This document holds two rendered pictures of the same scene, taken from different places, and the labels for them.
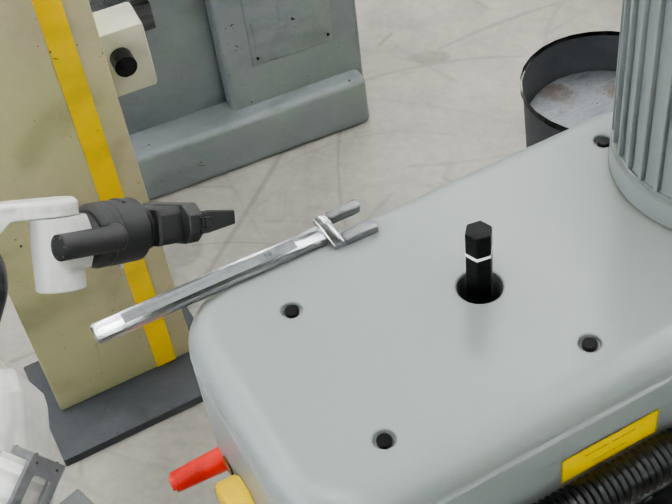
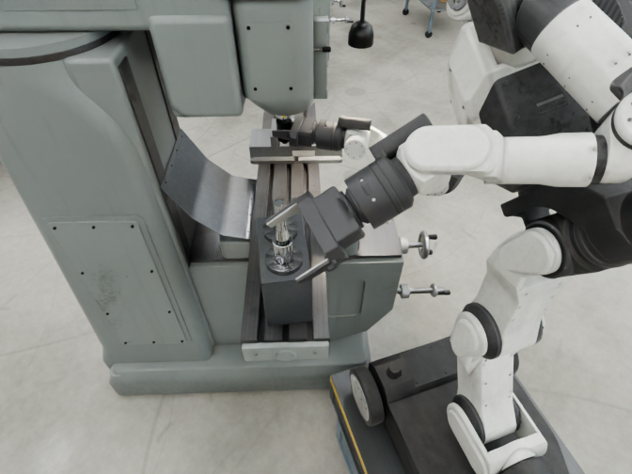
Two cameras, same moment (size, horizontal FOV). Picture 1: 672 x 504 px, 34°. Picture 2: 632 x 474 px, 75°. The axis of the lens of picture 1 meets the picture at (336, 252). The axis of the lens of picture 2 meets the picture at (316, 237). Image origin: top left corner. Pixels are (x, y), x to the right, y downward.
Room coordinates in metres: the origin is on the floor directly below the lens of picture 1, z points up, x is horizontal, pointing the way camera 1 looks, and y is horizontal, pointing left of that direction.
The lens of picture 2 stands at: (1.60, 0.37, 1.93)
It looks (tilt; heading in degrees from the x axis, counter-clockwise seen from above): 47 degrees down; 200
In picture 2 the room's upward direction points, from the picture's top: straight up
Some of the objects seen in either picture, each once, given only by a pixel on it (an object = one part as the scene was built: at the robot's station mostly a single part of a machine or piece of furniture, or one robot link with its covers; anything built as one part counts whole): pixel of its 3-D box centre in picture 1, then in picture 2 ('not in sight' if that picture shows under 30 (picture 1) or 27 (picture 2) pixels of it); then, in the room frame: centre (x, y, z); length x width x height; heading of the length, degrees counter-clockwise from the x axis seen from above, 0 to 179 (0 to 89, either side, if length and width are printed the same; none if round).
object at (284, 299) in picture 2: not in sight; (284, 267); (0.99, 0.06, 1.09); 0.22 x 0.12 x 0.20; 29
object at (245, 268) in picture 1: (234, 272); not in sight; (0.64, 0.08, 1.89); 0.24 x 0.04 x 0.01; 112
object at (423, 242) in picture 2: not in sight; (415, 244); (0.40, 0.36, 0.69); 0.16 x 0.12 x 0.12; 112
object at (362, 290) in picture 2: not in sight; (299, 277); (0.58, -0.08, 0.49); 0.80 x 0.30 x 0.60; 112
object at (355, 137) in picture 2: not in sight; (350, 135); (0.57, 0.10, 1.24); 0.11 x 0.11 x 0.11; 7
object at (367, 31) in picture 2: not in sight; (361, 32); (0.41, 0.07, 1.48); 0.07 x 0.07 x 0.06
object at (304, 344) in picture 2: not in sight; (289, 197); (0.57, -0.11, 0.95); 1.24 x 0.23 x 0.08; 22
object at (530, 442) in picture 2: not in sight; (493, 429); (1.03, 0.71, 0.68); 0.21 x 0.20 x 0.13; 39
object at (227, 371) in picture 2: not in sight; (246, 326); (0.68, -0.34, 0.10); 1.20 x 0.60 x 0.20; 112
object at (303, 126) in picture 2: not in sight; (312, 134); (0.58, -0.02, 1.23); 0.13 x 0.12 x 0.10; 7
